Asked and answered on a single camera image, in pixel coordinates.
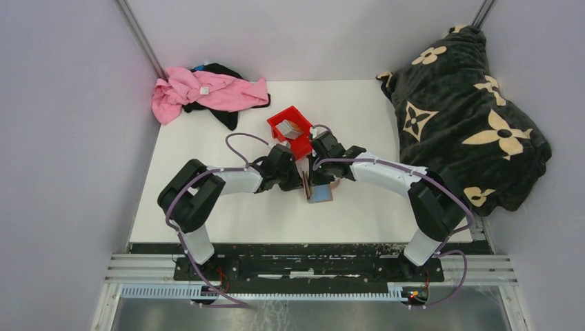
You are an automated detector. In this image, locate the aluminium rail frame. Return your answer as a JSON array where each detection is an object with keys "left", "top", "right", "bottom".
[{"left": 90, "top": 254, "right": 528, "bottom": 330}]

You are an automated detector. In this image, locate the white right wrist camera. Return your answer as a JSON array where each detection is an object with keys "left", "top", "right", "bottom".
[{"left": 308, "top": 127, "right": 319, "bottom": 140}]

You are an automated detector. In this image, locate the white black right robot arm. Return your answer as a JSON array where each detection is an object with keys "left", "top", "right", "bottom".
[{"left": 310, "top": 131, "right": 475, "bottom": 281}]

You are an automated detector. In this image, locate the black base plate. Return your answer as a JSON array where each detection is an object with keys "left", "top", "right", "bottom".
[{"left": 175, "top": 243, "right": 445, "bottom": 283}]

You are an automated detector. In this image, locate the stack of credit cards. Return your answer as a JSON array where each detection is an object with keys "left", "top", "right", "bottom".
[{"left": 276, "top": 119, "right": 304, "bottom": 140}]

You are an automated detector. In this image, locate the pink cloth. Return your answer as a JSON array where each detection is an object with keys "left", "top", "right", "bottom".
[{"left": 151, "top": 66, "right": 270, "bottom": 126}]

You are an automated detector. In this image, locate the tan leather card holder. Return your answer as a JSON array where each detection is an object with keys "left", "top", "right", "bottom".
[{"left": 301, "top": 171, "right": 340, "bottom": 203}]

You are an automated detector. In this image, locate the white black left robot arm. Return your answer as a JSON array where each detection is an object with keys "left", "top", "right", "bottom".
[{"left": 157, "top": 145, "right": 302, "bottom": 281}]

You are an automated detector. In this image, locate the black floral blanket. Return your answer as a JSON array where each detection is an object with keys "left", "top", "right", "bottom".
[{"left": 377, "top": 26, "right": 552, "bottom": 217}]

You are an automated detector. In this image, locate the black garment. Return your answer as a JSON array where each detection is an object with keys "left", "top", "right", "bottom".
[{"left": 183, "top": 63, "right": 271, "bottom": 131}]

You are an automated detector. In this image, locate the red plastic bin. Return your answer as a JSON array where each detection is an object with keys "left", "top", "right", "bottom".
[{"left": 267, "top": 106, "right": 313, "bottom": 160}]

